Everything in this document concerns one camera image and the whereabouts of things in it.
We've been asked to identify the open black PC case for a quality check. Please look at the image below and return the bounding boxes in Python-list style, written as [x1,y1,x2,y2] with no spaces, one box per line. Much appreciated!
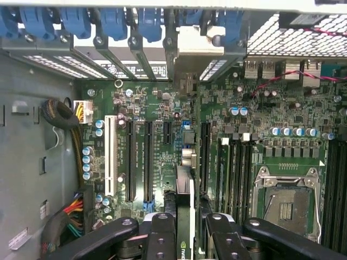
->
[0,0,347,260]

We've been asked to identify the sleeved cable white plug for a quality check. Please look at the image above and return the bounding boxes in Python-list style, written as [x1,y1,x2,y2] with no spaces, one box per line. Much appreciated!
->
[40,97,95,192]

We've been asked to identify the green motherboard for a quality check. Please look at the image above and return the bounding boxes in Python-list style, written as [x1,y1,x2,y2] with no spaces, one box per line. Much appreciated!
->
[75,78,347,244]

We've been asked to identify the white expansion slot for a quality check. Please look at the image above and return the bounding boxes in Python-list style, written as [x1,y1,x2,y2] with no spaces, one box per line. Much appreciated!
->
[104,115,118,198]

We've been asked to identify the black expansion slot blue latch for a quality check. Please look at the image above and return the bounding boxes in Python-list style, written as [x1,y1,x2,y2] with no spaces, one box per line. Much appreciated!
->
[143,120,155,216]

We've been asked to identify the RAM slot white latches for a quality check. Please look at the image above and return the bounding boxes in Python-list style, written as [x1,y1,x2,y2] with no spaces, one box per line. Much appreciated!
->
[219,137,231,216]
[240,132,252,217]
[333,140,344,244]

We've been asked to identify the CPU socket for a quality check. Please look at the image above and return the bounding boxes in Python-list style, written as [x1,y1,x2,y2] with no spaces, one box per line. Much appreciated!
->
[251,165,324,241]

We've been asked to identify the long black expansion slot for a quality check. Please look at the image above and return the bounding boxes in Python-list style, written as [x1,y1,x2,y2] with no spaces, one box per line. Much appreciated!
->
[125,119,137,203]
[200,121,211,192]

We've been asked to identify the short black expansion slot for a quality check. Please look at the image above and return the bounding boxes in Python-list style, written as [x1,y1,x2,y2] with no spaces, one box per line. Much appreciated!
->
[162,121,174,145]

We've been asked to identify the multicoloured power cable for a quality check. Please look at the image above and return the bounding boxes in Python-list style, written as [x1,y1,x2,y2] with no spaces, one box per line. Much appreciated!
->
[40,186,95,254]

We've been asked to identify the teal serial port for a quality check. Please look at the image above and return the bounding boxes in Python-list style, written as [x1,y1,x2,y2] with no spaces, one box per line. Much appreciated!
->
[321,62,347,80]

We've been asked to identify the red black twisted wire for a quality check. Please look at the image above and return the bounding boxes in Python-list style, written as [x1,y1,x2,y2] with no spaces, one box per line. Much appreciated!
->
[250,27,347,98]

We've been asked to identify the blue card clip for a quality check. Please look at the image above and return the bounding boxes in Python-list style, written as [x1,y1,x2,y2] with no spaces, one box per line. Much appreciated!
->
[18,6,56,41]
[216,9,244,46]
[137,8,164,43]
[0,6,20,38]
[59,7,92,40]
[99,8,128,42]
[177,8,203,28]

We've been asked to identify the locking lever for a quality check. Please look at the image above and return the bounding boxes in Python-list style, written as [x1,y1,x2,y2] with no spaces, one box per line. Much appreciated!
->
[316,172,325,243]

